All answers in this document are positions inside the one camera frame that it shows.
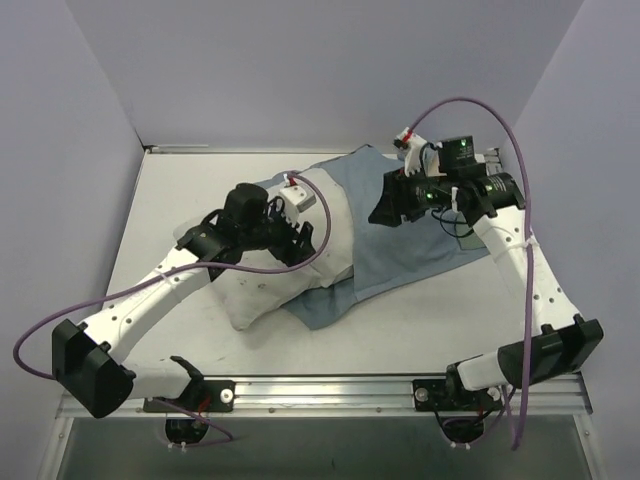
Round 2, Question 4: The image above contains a blue pillowcase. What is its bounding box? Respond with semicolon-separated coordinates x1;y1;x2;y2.
282;146;488;330

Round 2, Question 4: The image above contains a white pillow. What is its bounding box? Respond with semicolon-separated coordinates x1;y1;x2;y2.
172;169;356;332

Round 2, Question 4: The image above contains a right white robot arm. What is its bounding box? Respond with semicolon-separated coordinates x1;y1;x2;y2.
368;129;604;409

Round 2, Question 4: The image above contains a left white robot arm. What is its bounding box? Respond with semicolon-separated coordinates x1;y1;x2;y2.
52;177;325;418

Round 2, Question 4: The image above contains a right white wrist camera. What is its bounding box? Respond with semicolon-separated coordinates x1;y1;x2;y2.
392;127;431;177

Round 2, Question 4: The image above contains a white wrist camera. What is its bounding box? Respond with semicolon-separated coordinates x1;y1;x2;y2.
392;127;431;177
278;185;316;218

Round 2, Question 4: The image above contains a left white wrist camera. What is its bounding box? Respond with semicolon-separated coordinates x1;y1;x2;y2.
278;185;316;218

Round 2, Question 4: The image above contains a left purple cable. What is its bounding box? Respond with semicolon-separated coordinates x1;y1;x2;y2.
12;170;332;446

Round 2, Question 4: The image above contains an aluminium back rail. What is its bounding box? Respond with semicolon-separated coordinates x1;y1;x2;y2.
145;145;211;155

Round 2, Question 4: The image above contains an aluminium front rail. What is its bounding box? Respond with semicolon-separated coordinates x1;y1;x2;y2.
57;373;594;419

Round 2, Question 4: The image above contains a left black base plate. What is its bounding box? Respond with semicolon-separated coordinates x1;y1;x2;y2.
162;379;236;413

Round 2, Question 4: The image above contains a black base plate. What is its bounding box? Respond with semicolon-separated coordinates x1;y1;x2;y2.
162;379;236;413
412;364;503;413

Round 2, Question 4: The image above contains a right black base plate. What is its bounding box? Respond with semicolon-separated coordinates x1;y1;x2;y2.
412;364;503;413

